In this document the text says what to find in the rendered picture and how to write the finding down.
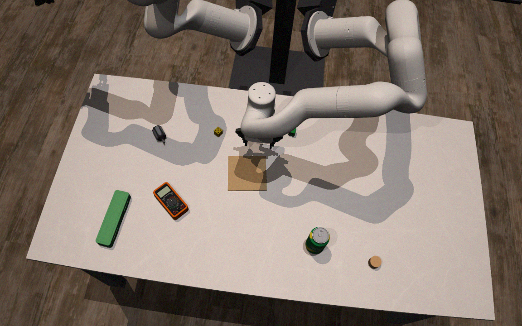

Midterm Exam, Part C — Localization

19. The yellow die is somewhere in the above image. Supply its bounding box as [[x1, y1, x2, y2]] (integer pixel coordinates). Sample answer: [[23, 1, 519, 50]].
[[214, 127, 223, 137]]

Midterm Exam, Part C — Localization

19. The green pencil case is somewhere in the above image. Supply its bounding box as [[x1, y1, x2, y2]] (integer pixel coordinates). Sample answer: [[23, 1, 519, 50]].
[[96, 190, 131, 248]]

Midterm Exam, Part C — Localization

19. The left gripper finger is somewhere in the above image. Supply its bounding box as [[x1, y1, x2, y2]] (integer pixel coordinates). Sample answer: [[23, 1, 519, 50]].
[[270, 136, 283, 149], [235, 128, 248, 146]]

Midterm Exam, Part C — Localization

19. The tan flat mat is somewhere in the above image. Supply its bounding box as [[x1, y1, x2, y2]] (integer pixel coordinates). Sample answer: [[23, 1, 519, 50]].
[[228, 156, 267, 191]]

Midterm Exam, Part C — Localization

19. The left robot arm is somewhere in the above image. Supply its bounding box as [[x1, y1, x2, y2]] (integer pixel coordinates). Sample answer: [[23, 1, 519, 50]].
[[241, 0, 427, 139]]

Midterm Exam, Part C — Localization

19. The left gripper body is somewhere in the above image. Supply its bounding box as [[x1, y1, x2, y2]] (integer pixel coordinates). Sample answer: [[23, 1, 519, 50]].
[[244, 136, 273, 144]]

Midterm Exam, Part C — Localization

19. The brown cylinder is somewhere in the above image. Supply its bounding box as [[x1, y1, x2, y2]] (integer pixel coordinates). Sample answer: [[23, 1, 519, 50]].
[[368, 256, 382, 269]]

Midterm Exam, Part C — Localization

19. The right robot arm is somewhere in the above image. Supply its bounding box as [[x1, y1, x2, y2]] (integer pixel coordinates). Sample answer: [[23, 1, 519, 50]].
[[128, 0, 257, 51]]

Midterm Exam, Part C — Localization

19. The green soda can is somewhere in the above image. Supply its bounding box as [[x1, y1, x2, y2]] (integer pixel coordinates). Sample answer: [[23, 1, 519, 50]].
[[305, 227, 330, 254]]

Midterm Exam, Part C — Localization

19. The orange multimeter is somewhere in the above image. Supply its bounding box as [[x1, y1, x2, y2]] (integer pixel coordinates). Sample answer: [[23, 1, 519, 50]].
[[153, 182, 189, 220]]

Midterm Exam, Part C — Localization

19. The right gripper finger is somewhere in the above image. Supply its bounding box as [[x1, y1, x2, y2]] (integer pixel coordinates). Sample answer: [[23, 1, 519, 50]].
[[34, 0, 54, 6]]

